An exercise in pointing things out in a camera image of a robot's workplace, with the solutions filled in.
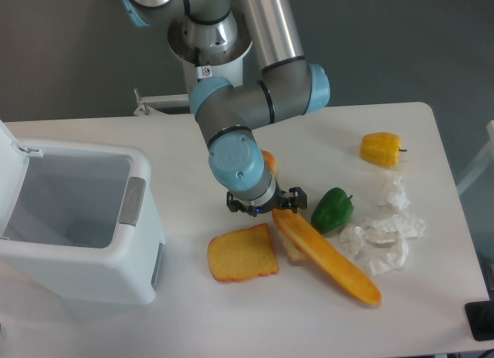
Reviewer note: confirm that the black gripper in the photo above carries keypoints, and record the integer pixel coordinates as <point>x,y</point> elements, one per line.
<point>294,199</point>

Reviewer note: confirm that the black device at edge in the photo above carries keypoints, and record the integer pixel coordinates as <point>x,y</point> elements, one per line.
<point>480,318</point>

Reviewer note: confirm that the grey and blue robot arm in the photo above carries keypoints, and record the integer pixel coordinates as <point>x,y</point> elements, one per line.
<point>245,68</point>

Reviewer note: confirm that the white trash bin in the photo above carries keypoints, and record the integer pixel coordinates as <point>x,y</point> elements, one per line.
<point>80,218</point>

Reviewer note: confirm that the small crumpled white tissue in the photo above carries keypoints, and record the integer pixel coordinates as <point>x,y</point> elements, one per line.
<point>353,237</point>

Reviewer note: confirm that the upper crumpled white tissue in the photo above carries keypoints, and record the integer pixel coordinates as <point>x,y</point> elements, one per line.
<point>393,194</point>

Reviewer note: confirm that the large crumpled white tissue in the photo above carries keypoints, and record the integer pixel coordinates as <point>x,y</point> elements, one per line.
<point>390,237</point>

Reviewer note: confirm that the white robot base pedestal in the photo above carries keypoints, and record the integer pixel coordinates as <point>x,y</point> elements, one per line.
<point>221,47</point>

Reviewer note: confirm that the square toast bread slice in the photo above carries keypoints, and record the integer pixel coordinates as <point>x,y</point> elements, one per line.
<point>241,255</point>

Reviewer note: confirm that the yellow bell pepper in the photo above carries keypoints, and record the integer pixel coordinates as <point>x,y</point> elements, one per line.
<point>382,148</point>

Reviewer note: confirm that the round orange bun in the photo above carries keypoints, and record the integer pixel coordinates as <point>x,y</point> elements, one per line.
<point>271,162</point>

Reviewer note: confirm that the green bell pepper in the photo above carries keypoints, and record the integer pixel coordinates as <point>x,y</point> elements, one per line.
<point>333,210</point>

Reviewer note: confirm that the white metal frame right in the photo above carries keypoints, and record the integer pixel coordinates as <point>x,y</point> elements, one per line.
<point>479,163</point>

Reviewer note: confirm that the small pale bread piece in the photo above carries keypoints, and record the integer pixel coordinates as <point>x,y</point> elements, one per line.
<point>294,254</point>

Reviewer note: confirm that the long orange baguette bread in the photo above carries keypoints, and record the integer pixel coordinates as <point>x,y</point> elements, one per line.
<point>343,272</point>

